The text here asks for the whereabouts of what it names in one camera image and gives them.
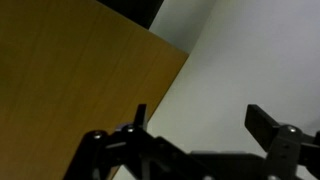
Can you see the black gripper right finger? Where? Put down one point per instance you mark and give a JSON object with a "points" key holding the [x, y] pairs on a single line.
{"points": [[286, 146]]}

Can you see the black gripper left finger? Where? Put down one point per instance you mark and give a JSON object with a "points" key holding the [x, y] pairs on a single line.
{"points": [[133, 153]]}

